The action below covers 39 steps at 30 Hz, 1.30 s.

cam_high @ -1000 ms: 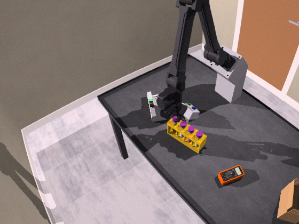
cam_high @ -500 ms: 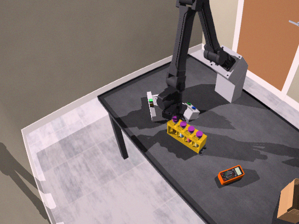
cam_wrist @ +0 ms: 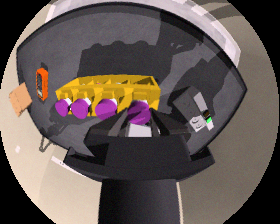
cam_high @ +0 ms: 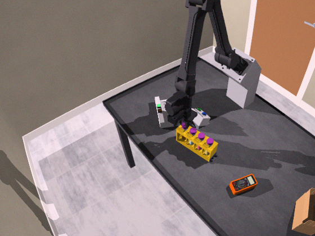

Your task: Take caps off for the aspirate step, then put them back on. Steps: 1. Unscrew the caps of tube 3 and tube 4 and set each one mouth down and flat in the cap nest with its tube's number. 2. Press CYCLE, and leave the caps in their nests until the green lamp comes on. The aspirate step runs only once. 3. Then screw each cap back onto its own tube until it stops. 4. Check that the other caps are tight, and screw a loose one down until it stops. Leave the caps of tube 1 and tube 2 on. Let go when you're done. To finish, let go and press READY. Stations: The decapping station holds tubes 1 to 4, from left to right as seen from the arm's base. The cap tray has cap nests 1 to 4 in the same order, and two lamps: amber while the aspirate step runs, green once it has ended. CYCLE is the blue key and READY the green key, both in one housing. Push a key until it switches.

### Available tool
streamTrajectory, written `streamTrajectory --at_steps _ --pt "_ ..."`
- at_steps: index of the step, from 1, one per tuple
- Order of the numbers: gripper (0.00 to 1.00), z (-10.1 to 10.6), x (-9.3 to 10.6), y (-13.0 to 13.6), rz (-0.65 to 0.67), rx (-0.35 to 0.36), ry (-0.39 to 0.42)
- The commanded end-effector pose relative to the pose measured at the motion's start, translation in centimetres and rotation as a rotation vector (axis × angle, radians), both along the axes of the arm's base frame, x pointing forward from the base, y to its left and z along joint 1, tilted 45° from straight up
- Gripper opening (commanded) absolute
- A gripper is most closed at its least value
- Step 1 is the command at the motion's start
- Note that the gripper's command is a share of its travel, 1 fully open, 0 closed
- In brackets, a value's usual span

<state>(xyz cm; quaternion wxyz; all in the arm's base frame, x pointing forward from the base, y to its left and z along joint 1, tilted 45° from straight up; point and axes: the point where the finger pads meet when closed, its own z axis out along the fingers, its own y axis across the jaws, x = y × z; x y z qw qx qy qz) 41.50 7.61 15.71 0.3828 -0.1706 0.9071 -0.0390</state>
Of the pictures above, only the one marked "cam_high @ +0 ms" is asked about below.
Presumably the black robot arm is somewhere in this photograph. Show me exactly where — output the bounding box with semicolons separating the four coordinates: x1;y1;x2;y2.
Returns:
165;0;249;126

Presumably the orange digital multimeter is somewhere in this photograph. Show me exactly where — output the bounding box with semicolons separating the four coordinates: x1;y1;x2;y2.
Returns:
229;174;258;195

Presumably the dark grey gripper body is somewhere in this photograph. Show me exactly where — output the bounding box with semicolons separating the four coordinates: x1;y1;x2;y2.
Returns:
181;105;197;124

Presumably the white key housing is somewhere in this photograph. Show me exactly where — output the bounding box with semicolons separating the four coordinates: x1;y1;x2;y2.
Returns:
190;106;210;131

